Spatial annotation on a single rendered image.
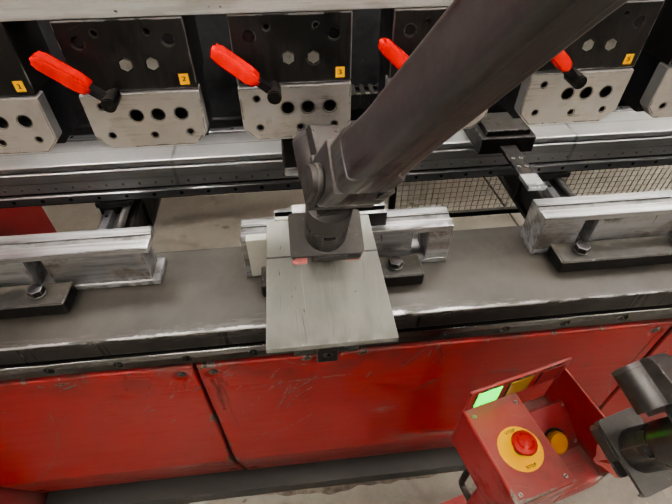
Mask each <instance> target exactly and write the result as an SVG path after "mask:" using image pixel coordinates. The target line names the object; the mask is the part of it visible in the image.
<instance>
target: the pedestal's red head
mask: <svg viewBox="0 0 672 504"><path fill-rule="evenodd" d="M571 360H572V358H571V357H568V358H565V359H563V360H560V361H557V362H554V363H551V364H548V365H545V366H543V367H540V368H537V369H534V370H531V371H528V372H526V373H523V374H520V375H517V376H514V377H511V378H508V379H506V380H503V381H500V382H497V383H494V384H491V385H488V386H486V387H483V388H480V389H477V390H474V391H471V392H470V394H469V396H470V397H469V399H468V402H467V404H466V406H465V409H463V411H462V414H461V416H460V418H459V421H458V423H457V425H456V427H455V430H454V432H453V434H452V437H451V440H452V442H453V444H454V445H455V447H456V449H457V451H458V453H459V455H460V457H461V459H462V460H463V462H464V464H465V466H466V468H467V470H468V472H469V474H470V475H471V477H472V479H473V481H474V483H475V485H476V487H477V489H478V490H479V492H480V494H481V496H482V498H483V500H484V502H485V503H486V504H554V503H556V502H558V501H561V500H563V499H565V498H568V497H570V496H572V495H574V494H577V493H579V492H581V491H583V490H586V489H588V488H590V487H593V486H594V485H596V484H597V483H598V482H599V481H600V480H601V479H603V477H605V476H606V475H607V474H608V473H610V472H608V471H607V470H606V469H605V468H603V467H602V466H600V465H598V464H596V463H595V462H594V460H593V459H594V457H595V456H596V449H597V445H598V442H597V441H596V439H595V437H594V436H593V434H592V433H591V431H590V427H591V426H592V425H594V423H595V422H596V421H598V420H600V419H603V418H606V417H605V416H604V414H603V413H602V412H601V411H600V409H599V408H598V407H597V406H596V405H595V403H594V402H593V401H592V400H591V398H590V397H589V396H588V395H587V393H586V392H585V391H584V390H583V388H582V387H581V386H580V385H579V384H578V382H577V381H576V380H575V379H574V377H573V376H572V375H571V374H570V372H569V371H568V370H567V369H566V368H567V366H568V365H569V363H570V362H571ZM565 363H566V364H565ZM559 364H561V365H562V364H565V366H564V367H563V369H562V370H561V372H560V373H559V375H558V376H557V377H556V378H555V379H554V381H553V382H552V384H551V385H550V387H549V388H548V390H547V391H546V393H545V394H544V396H541V397H538V398H536V399H533V400H530V401H527V402H525V403H522V401H521V400H520V398H519V397H518V396H517V394H516V393H517V392H516V393H513V394H510V395H508V396H505V397H503V395H504V393H505V391H506V389H507V387H508V386H509V384H510V383H511V382H514V381H516V380H517V379H519V378H522V377H525V376H528V375H530V374H531V375H534V374H536V375H535V376H534V378H533V380H532V381H531V383H530V385H529V386H528V388H531V387H532V386H533V384H534V383H535V381H536V379H537V378H538V376H539V374H540V373H541V372H542V371H545V370H547V369H548V368H550V367H553V366H556V365H559ZM531 375H530V376H531ZM503 385H504V387H503V389H502V391H501V393H500V395H499V396H498V398H497V400H494V401H491V402H488V403H485V404H483V405H480V406H477V407H474V408H472V405H473V403H474V401H475V399H476V397H477V394H480V393H483V392H484V391H485V390H488V389H491V388H494V387H496V386H499V387H500V386H503ZM528 388H527V389H528ZM471 408H472V409H471ZM513 426H515V427H521V428H524V429H526V430H528V431H530V432H531V433H532V434H534V435H535V436H536V437H537V439H538V440H539V441H540V443H541V445H542V447H543V451H544V460H543V463H542V465H541V466H540V467H539V468H538V469H537V470H535V471H532V472H521V471H518V470H516V469H514V468H512V467H511V466H509V465H508V464H507V463H506V462H505V461H504V460H503V458H502V457H501V455H500V453H499V450H498V446H497V440H498V436H499V434H500V433H501V432H502V431H503V430H504V429H505V428H508V427H513ZM552 427H556V428H559V429H561V430H562V431H563V432H564V433H565V435H566V437H567V439H568V448H567V450H566V452H565V453H563V454H560V455H558V454H557V452H556V451H555V449H554V448H553V446H552V445H551V444H550V442H549V441H548V439H547V438H546V436H545V435H544V434H545V432H546V431H547V430H548V429H549V428H552Z"/></svg>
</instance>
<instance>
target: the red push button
mask: <svg viewBox="0 0 672 504"><path fill-rule="evenodd" d="M511 442H512V445H513V448H514V450H515V452H516V453H517V454H519V455H524V456H532V455H534V454H535V453H536V452H537V449H538V443H537V440H536V438H535V437H534V436H533V435H532V434H531V433H529V432H528V431H525V430H519V431H516V432H514V433H513V435H512V437H511Z"/></svg>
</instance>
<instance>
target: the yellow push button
mask: <svg viewBox="0 0 672 504"><path fill-rule="evenodd" d="M546 438H547V439H548V441H549V442H550V444H551V445H552V446H553V448H554V449H555V451H556V452H557V454H559V455H560V454H563V453H565V452H566V450H567V448H568V439H567V437H566V435H565V434H564V433H562V432H560V431H555V430H554V431H551V432H549V433H548V434H547V436H546Z"/></svg>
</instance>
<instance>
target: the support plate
mask: <svg viewBox="0 0 672 504"><path fill-rule="evenodd" d="M360 218H361V226H362V233H363V241H364V250H372V249H377V248H376V244H375V240H374V236H373V232H372V228H371V224H370V220H369V216H368V215H360ZM280 256H291V254H290V242H289V228H288V220H282V221H268V222H267V227H266V258H267V257H280ZM398 339H399V336H398V332H397V328H396V324H395V320H394V316H393V312H392V308H391V304H390V300H389V296H388V292H387V288H386V284H385V280H384V276H383V272H382V268H381V264H380V260H379V256H378V252H377V251H369V252H363V253H362V255H361V258H360V259H359V260H334V261H322V262H314V261H313V260H312V258H311V257H308V261H307V264H299V265H294V264H293V262H292V258H278V259H266V352H267V353H278V352H289V351H299V350H310V349H321V348H332V347H342V346H353V345H364V344H375V343H385V342H396V341H398Z"/></svg>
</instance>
